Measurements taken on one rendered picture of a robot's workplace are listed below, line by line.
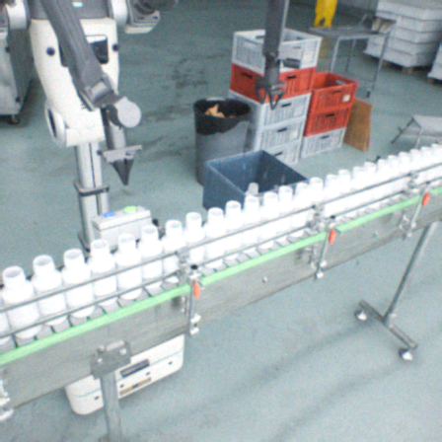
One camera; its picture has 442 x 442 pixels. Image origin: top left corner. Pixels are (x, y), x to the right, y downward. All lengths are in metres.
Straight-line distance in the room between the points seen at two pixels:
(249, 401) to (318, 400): 0.32
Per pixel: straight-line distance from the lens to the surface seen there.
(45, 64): 1.37
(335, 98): 4.18
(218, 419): 2.01
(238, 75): 3.54
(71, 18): 0.97
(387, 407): 2.24
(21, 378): 1.06
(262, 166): 1.94
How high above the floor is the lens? 1.74
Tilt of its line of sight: 35 degrees down
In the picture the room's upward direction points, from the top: 5 degrees clockwise
